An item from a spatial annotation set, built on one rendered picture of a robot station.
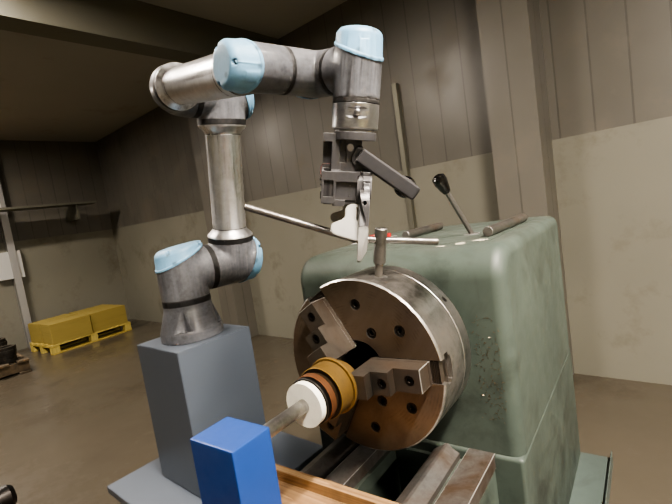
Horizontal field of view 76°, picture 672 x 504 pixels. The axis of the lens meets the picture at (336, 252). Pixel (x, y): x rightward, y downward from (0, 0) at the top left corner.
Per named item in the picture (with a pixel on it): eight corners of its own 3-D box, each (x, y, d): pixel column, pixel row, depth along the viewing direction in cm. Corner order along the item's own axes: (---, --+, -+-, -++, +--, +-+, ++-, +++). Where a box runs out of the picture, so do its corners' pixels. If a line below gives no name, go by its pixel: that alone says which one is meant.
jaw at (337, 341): (350, 351, 80) (316, 298, 83) (368, 339, 78) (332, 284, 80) (314, 374, 72) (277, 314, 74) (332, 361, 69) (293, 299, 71)
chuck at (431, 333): (317, 392, 95) (322, 255, 88) (454, 453, 78) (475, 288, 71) (290, 411, 88) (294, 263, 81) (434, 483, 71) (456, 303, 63)
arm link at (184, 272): (154, 301, 108) (144, 248, 107) (205, 289, 116) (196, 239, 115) (170, 305, 99) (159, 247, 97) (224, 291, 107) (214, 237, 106)
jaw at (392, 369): (381, 347, 76) (444, 350, 69) (385, 374, 77) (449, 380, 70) (346, 371, 67) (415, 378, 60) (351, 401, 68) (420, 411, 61)
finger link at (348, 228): (329, 261, 68) (331, 208, 71) (366, 262, 68) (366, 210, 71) (329, 254, 65) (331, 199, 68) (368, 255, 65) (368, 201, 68)
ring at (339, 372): (317, 349, 74) (281, 369, 67) (362, 352, 69) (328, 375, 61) (325, 400, 75) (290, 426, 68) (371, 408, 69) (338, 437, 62)
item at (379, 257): (382, 289, 78) (386, 227, 75) (384, 293, 75) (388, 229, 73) (370, 289, 78) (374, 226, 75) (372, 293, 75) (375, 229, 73)
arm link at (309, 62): (264, 49, 73) (302, 39, 65) (316, 56, 80) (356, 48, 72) (266, 98, 76) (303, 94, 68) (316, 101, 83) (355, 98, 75)
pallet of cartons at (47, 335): (112, 326, 709) (107, 302, 705) (135, 330, 654) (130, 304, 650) (29, 350, 622) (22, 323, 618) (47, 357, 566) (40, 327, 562)
